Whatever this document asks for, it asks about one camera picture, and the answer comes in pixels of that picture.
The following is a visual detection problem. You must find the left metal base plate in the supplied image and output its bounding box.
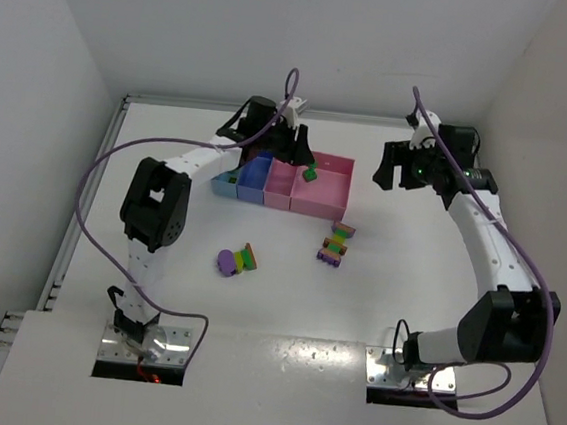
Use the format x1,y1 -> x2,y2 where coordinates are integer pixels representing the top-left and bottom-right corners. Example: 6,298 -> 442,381
97,322 -> 193,369

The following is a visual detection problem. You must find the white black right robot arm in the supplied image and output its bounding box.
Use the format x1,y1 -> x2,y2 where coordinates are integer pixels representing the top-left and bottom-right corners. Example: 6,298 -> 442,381
372,115 -> 561,369

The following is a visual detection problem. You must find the aluminium frame rail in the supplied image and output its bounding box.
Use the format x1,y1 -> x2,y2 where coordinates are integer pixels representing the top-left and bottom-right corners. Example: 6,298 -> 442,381
443,125 -> 543,356
0,83 -> 131,425

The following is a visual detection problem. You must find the large pink bin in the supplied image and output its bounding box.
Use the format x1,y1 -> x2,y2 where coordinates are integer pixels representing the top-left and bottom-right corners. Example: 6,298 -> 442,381
290,151 -> 355,221

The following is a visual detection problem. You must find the purple rounded lego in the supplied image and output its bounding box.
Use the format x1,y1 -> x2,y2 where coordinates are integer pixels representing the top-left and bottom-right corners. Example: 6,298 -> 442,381
216,249 -> 238,277

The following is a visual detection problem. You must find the lime green sloped lego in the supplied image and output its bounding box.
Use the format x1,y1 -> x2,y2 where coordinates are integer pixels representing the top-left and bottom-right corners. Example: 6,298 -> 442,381
233,251 -> 245,274

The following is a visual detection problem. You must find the aluminium frame rail right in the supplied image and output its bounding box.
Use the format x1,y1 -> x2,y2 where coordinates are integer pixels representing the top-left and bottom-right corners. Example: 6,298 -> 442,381
443,125 -> 543,356

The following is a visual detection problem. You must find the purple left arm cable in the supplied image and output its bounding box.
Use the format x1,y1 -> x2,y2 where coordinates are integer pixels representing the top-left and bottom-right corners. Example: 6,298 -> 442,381
58,47 -> 303,376

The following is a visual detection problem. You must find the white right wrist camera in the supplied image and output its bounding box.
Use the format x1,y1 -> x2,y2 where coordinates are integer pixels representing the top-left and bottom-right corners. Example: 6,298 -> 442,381
405,110 -> 436,151

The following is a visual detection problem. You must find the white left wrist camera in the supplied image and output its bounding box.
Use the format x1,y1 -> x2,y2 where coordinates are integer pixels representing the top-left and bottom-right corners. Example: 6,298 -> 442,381
282,96 -> 309,128

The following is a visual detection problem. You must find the metal base plate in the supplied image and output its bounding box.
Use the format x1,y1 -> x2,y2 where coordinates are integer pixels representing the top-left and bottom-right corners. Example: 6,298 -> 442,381
365,345 -> 457,396
97,322 -> 193,369

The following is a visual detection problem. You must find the dark green square lego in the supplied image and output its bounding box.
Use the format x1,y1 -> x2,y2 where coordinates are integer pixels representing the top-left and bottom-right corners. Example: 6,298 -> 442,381
302,169 -> 317,183

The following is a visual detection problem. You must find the dark blue bin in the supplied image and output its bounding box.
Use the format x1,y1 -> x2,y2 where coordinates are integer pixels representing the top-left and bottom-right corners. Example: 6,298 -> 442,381
236,156 -> 272,205

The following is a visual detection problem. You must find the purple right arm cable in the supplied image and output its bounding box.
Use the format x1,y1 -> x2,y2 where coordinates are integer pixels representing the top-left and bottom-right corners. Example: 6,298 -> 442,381
377,86 -> 567,425

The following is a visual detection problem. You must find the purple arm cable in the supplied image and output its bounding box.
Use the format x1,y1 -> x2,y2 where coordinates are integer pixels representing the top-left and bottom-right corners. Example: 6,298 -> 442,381
58,47 -> 303,376
377,86 -> 567,425

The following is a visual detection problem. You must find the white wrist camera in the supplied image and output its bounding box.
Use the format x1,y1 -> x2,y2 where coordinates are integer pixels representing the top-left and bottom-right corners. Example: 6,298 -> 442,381
405,110 -> 436,151
282,96 -> 309,128

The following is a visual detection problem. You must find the aluminium frame rail left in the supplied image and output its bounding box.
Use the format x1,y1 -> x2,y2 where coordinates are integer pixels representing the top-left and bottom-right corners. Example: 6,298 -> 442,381
0,83 -> 131,425

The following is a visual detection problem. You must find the orange brown lego plate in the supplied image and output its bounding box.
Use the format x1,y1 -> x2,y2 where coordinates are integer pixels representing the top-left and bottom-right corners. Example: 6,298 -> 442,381
241,241 -> 261,272

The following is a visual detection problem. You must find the light blue bin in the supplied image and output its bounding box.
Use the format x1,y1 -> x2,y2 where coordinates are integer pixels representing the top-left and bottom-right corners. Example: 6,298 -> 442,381
210,170 -> 239,199

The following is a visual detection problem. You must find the dark green sloped lego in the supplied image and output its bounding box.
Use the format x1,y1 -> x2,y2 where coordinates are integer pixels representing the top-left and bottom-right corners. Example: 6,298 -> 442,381
237,246 -> 256,273

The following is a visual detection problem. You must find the lego stack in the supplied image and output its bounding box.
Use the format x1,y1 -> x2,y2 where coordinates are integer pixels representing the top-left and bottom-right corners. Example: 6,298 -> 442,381
316,221 -> 356,268

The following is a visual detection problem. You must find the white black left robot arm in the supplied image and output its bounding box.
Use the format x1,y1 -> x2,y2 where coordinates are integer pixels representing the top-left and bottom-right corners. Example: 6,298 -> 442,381
110,95 -> 315,351

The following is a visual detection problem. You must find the small pink bin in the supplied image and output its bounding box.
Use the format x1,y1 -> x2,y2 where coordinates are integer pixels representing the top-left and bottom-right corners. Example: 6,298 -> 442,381
263,159 -> 297,211

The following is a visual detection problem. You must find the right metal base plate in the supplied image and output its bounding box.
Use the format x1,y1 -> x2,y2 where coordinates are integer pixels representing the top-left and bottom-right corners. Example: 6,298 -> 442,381
365,345 -> 457,396

